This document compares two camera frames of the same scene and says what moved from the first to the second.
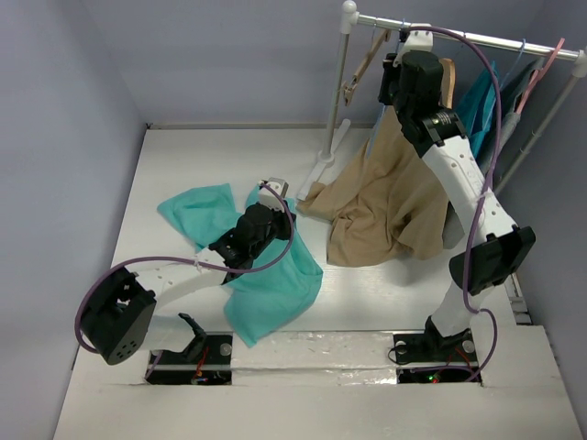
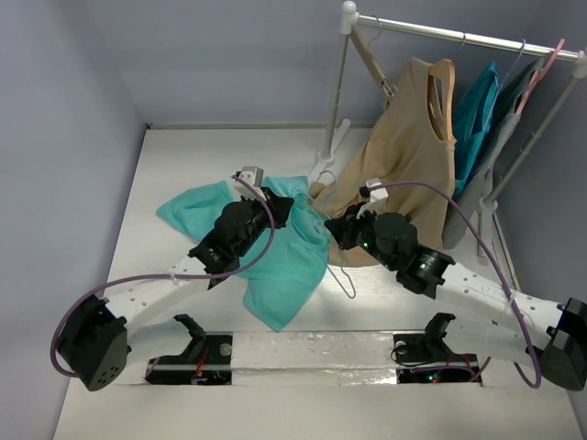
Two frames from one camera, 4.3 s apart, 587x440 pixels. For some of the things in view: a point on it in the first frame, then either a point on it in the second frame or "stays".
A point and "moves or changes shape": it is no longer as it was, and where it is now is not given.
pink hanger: (537, 73) stays
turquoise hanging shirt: (476, 104) stays
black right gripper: (390, 77) to (345, 227)
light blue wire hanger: (383, 108) to (342, 269)
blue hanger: (517, 59) stays
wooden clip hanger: (349, 86) to (370, 57)
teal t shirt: (279, 280) moves or changes shape
